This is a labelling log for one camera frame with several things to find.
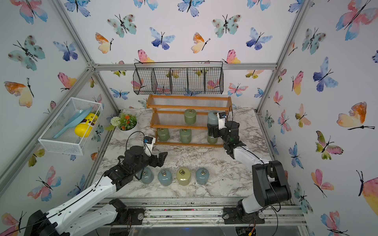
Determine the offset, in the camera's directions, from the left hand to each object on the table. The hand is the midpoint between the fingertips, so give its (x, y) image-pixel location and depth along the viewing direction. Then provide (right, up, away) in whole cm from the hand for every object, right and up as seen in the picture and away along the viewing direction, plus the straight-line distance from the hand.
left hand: (161, 150), depth 79 cm
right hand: (+31, +16, +9) cm, 36 cm away
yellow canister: (+12, -14, 0) cm, 18 cm away
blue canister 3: (-8, -14, +2) cm, 16 cm away
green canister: (+15, +19, +10) cm, 26 cm away
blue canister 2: (+22, -14, +1) cm, 26 cm away
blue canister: (+2, -15, 0) cm, 15 cm away
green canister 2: (-3, +7, +17) cm, 19 cm away
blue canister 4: (+28, +17, +6) cm, 33 cm away
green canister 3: (+12, +6, +16) cm, 21 cm away
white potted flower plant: (-25, +14, +15) cm, 32 cm away
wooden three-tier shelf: (+5, +17, +36) cm, 40 cm away
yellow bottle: (-33, +12, -10) cm, 37 cm away
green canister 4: (+29, +3, +19) cm, 35 cm away
